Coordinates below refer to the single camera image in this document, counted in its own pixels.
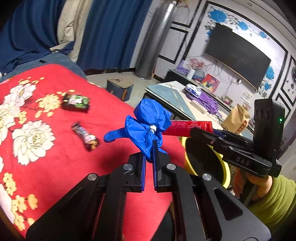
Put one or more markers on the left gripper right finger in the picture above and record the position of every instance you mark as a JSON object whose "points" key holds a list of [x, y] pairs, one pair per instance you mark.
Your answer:
{"points": [[203, 208]]}

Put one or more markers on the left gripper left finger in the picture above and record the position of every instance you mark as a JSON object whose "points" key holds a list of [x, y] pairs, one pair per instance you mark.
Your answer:
{"points": [[94, 208]]}

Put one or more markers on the dark chocolate bar wrapper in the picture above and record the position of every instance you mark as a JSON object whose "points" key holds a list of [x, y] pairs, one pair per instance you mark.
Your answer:
{"points": [[89, 140]]}

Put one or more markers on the red tube package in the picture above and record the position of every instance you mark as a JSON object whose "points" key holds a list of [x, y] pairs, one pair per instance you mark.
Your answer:
{"points": [[182, 128]]}

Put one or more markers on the blue rubber glove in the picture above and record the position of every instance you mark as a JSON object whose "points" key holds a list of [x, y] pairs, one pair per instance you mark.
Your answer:
{"points": [[150, 121]]}

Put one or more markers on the dark green snack wrapper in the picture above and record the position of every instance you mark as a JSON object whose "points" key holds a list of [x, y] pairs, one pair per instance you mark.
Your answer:
{"points": [[74, 102]]}

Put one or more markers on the right forearm green sleeve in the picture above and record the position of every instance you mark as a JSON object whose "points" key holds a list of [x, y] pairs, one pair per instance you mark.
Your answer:
{"points": [[277, 208]]}

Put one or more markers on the yellow rimmed black trash bin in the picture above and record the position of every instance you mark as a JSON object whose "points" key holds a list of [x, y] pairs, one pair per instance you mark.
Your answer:
{"points": [[200, 160]]}

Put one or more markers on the right hand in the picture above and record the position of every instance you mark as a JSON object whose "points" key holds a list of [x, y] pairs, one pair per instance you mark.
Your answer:
{"points": [[263, 184]]}

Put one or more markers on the brown paper bag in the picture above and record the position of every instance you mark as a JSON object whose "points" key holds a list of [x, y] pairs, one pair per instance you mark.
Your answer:
{"points": [[237, 120]]}

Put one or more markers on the purple bag on table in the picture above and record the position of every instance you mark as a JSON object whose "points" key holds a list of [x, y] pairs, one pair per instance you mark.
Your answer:
{"points": [[197, 94]]}

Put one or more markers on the coffee table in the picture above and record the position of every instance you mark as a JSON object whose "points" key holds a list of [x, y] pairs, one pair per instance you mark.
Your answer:
{"points": [[172, 96]]}

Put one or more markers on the red floral blanket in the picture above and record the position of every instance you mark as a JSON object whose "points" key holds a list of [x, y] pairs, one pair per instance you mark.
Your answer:
{"points": [[41, 157]]}

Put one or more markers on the white cup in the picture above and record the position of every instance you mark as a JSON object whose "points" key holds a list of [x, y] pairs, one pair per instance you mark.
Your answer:
{"points": [[190, 74]]}

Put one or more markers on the blue storage stool box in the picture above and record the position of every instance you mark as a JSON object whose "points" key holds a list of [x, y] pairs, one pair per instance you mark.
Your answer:
{"points": [[120, 87]]}

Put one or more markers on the blue denim sofa cover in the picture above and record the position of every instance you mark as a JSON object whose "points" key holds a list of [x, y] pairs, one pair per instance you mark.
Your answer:
{"points": [[53, 58]]}

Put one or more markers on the silver tower air conditioner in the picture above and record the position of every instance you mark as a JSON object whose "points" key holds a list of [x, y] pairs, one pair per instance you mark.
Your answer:
{"points": [[154, 39]]}

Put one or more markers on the blue curtain right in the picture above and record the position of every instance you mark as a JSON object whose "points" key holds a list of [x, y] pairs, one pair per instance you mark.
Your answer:
{"points": [[111, 33]]}

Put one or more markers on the blue curtain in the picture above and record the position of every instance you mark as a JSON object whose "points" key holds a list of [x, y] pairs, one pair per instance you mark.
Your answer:
{"points": [[111, 33], [29, 33]]}

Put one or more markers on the blue curtain left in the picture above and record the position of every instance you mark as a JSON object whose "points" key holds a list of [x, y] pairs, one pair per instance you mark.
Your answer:
{"points": [[29, 33]]}

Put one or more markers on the beige curtain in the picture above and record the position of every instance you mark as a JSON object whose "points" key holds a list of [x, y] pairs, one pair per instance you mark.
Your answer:
{"points": [[71, 26]]}

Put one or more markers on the colourful picture frame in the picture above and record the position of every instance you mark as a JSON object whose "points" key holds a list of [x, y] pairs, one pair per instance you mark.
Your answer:
{"points": [[210, 82]]}

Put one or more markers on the wall mounted television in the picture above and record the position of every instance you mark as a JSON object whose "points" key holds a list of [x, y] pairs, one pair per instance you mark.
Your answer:
{"points": [[237, 54]]}

